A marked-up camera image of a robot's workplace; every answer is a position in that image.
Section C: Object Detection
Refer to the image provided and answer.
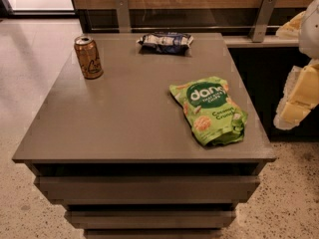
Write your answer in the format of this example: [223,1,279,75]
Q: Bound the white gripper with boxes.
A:
[273,0,319,130]

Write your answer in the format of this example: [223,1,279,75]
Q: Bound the green rice chip bag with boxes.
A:
[169,77,247,146]

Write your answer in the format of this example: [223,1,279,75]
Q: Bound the blue white snack bag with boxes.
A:
[137,32,193,55]

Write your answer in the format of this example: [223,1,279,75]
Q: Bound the orange soda can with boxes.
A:
[74,35,104,80]

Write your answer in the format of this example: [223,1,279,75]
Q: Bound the grey drawer cabinet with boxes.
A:
[14,33,274,239]

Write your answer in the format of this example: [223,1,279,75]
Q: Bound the metal rail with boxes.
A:
[87,25,282,32]

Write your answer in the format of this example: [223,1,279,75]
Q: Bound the right metal bracket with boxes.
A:
[249,0,277,43]

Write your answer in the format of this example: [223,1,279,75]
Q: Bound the metal bracket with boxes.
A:
[249,0,277,43]
[115,0,131,33]

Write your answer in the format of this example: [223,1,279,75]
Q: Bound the left metal bracket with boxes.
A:
[115,0,131,33]

